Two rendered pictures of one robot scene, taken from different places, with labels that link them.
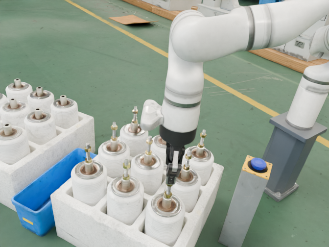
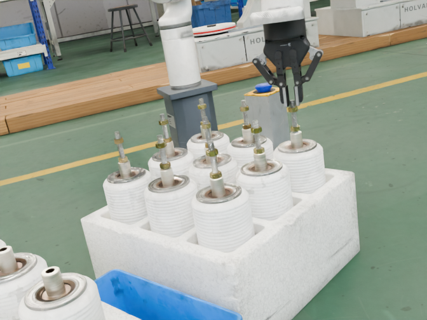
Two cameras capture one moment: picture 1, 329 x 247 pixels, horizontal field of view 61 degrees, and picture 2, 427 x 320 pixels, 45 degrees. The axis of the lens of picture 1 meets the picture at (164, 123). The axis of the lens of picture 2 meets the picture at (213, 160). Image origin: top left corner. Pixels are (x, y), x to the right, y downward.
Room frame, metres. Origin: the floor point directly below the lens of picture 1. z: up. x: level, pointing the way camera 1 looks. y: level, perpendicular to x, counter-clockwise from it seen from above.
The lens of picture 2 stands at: (0.28, 0.92, 0.58)
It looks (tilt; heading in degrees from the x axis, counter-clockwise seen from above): 19 degrees down; 291
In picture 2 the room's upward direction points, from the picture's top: 9 degrees counter-clockwise
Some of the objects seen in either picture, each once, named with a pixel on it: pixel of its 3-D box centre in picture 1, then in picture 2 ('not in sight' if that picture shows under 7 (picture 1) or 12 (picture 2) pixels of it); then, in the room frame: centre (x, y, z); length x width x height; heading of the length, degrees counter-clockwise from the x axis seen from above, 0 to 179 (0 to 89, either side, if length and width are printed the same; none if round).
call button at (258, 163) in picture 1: (258, 164); (264, 88); (0.58, -0.26, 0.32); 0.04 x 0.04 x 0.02
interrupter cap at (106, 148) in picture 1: (114, 147); (168, 183); (0.67, 0.14, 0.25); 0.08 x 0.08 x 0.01
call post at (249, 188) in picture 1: (242, 206); (271, 153); (0.58, -0.26, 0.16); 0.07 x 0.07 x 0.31; 67
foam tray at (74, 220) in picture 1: (144, 199); (224, 235); (0.63, 0.04, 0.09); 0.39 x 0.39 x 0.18; 67
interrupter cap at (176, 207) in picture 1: (166, 204); (297, 146); (0.47, -0.03, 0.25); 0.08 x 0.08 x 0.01
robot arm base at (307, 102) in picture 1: (307, 102); (180, 56); (0.87, -0.48, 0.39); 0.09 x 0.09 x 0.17; 40
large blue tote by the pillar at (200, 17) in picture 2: not in sight; (206, 20); (2.23, -4.54, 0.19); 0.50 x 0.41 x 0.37; 134
